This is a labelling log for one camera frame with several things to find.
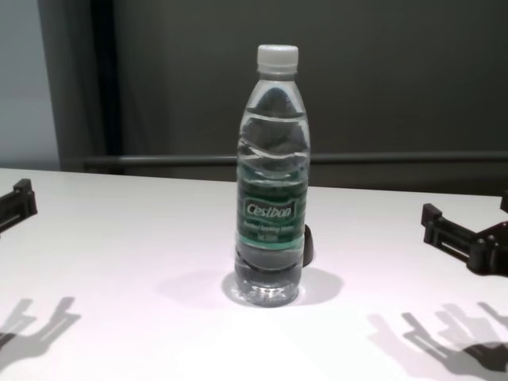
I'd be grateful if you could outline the dark vertical post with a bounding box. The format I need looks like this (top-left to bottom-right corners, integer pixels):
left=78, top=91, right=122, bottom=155
left=90, top=0, right=125, bottom=171

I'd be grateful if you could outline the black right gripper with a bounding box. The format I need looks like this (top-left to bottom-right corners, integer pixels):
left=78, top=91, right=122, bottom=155
left=421, top=190, right=508, bottom=277

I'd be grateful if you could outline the clear water bottle green label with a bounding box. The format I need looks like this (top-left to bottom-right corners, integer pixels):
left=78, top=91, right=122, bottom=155
left=233, top=44, right=310, bottom=306

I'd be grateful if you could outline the green YES button black base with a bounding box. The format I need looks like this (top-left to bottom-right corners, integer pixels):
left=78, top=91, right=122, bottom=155
left=302, top=224, right=316, bottom=266

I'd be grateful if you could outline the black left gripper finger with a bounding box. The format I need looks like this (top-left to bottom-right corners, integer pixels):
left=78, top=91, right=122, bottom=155
left=0, top=178, right=38, bottom=236

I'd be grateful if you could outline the thin grey horizontal rail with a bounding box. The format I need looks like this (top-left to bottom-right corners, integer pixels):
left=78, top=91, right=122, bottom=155
left=83, top=151, right=508, bottom=167

